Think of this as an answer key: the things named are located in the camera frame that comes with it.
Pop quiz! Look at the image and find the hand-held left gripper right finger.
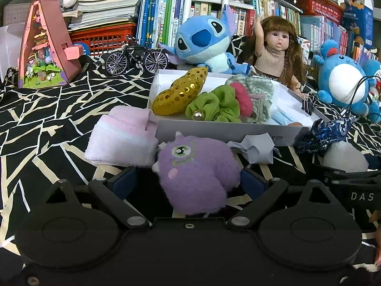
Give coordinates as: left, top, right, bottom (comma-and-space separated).
227, 169, 341, 230

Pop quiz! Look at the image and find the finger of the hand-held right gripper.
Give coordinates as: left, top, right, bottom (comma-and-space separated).
306, 161, 381, 186

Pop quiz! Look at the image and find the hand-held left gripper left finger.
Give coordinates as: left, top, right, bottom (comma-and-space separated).
42, 167, 152, 230

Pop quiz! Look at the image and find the white fluffy cotton ball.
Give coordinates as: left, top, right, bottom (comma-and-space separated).
323, 141, 370, 173

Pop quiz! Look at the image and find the blue patterned cloth pouch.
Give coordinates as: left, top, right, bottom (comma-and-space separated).
295, 116, 355, 156

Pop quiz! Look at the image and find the pink white towel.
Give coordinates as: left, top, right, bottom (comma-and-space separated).
84, 106, 159, 167

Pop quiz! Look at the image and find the purple plush toy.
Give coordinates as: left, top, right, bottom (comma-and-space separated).
152, 131, 242, 215

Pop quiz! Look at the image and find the white cardboard box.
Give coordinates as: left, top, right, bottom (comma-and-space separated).
147, 69, 331, 147

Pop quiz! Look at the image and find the light blue face mask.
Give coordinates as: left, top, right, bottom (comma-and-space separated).
270, 110, 296, 126

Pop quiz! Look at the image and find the pink scrunchie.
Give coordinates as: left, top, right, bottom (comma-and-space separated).
230, 82, 253, 117

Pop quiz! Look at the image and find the green scrunchie with bell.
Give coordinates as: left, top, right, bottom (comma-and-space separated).
185, 85, 242, 123

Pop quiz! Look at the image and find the green checked cloth scrunchie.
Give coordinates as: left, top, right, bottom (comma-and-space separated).
225, 74, 275, 123

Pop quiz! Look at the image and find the gold sequin heart pillow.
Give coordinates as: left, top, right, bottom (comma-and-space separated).
152, 67, 209, 116

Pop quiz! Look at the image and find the person's right hand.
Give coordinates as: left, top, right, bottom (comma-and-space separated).
373, 229, 381, 267

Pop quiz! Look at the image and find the crumpled grey paper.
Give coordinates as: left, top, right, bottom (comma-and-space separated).
227, 132, 276, 164

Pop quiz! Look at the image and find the black binder clip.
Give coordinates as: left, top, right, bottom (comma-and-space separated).
301, 95, 314, 116

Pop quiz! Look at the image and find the round blue white plush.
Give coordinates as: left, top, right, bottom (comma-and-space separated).
312, 39, 377, 117

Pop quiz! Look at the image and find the black white patterned blanket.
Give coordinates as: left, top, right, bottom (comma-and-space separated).
0, 36, 381, 264

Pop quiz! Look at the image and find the blue white plush toy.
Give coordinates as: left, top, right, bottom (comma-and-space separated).
362, 59, 381, 123

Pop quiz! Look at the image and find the miniature black bicycle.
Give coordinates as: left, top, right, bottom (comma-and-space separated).
105, 35, 170, 76

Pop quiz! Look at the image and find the white colourful printed box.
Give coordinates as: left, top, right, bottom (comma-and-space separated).
297, 36, 312, 64

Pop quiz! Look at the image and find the brown haired doll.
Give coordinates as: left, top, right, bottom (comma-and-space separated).
248, 13, 311, 99

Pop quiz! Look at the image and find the small blue round toy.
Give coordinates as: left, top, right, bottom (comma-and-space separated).
74, 42, 91, 57

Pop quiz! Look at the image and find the red plastic basket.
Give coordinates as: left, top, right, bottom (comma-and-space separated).
69, 23, 138, 58
295, 0, 345, 23

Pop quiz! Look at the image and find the blue alien plush toy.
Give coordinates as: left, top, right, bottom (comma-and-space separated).
157, 4, 254, 77

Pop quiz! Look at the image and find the triangular miniature house model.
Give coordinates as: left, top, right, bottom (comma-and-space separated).
17, 0, 84, 89

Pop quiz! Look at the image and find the blue cartoon printed box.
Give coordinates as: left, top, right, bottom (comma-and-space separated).
341, 0, 374, 49

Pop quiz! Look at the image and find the row of standing books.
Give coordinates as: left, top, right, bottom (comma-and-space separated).
137, 0, 381, 66

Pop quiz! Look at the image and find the white paper sheet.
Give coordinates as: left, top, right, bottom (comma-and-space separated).
0, 22, 26, 82

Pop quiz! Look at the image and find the stack of lying books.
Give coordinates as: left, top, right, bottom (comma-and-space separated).
62, 0, 142, 32

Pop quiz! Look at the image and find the black cable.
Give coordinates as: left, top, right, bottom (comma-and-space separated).
341, 76, 379, 117

